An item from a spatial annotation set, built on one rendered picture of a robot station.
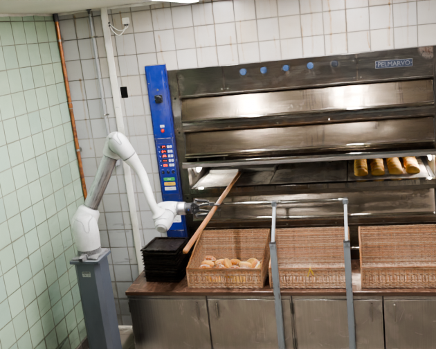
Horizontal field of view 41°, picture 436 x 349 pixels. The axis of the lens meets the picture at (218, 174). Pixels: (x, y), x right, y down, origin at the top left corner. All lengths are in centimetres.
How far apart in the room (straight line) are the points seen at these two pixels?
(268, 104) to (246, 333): 164
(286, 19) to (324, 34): 28
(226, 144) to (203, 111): 30
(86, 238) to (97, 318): 55
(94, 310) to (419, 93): 263
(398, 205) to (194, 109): 164
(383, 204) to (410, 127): 59
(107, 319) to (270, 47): 218
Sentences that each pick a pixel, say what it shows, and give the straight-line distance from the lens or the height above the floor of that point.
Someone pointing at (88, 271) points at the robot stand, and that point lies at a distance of 395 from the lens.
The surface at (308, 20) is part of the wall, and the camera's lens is 422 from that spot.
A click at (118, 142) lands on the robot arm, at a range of 385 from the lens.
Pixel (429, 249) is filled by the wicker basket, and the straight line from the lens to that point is 448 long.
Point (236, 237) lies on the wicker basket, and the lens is 455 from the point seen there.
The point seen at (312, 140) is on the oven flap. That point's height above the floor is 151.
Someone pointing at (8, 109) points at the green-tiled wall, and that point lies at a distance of 405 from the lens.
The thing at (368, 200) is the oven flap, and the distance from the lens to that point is 442.
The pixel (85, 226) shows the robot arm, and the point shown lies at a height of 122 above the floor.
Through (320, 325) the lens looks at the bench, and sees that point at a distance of 420.
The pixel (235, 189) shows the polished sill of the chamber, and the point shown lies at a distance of 447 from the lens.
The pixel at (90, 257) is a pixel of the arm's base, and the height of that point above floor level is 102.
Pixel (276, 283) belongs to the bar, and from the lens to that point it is 403.
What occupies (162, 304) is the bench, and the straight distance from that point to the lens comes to 436.
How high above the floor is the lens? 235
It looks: 14 degrees down
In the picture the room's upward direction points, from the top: 6 degrees counter-clockwise
